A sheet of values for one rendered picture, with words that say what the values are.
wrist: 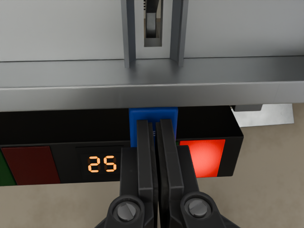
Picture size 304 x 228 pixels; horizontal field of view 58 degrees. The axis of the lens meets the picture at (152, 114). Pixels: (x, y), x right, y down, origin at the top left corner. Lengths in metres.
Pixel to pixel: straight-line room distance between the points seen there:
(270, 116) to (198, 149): 0.76
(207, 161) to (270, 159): 0.76
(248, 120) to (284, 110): 0.12
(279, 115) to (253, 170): 0.19
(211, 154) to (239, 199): 0.74
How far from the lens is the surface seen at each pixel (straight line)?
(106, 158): 0.18
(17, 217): 0.95
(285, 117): 0.95
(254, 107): 0.21
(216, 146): 0.18
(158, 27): 0.17
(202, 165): 0.19
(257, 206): 0.95
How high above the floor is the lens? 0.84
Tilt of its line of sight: 85 degrees down
